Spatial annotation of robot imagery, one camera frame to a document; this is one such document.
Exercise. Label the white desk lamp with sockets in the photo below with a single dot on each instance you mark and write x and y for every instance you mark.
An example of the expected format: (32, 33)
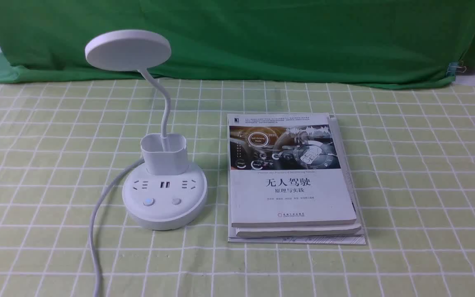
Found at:
(164, 190)

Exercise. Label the top white textbook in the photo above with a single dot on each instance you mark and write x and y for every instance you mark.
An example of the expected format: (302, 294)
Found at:
(287, 194)

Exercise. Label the bottom paper booklet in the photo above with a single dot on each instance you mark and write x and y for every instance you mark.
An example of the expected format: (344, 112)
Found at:
(336, 240)

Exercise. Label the green checked tablecloth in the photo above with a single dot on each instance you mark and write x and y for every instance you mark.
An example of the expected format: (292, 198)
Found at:
(411, 154)

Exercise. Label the green backdrop cloth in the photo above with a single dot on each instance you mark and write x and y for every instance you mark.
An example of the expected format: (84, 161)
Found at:
(390, 44)

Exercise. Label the blue binder clip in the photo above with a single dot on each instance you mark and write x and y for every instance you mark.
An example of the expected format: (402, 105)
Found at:
(455, 68)

